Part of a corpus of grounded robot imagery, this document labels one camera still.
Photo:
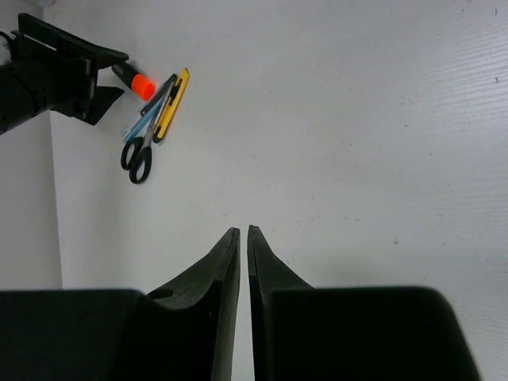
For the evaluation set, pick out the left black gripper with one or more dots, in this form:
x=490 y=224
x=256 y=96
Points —
x=51 y=69

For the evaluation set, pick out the orange highlighter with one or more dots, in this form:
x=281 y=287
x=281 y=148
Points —
x=135 y=80

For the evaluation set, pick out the yellow utility knife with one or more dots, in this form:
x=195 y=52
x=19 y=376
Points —
x=170 y=105

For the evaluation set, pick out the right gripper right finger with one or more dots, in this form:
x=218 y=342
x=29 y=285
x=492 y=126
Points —
x=281 y=312

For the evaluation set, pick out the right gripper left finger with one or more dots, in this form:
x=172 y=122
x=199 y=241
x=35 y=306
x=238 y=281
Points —
x=200 y=313

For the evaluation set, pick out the blue utility knife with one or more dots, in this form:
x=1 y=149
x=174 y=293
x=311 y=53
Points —
x=148 y=110

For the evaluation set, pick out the black scissors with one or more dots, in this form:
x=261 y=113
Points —
x=136 y=155

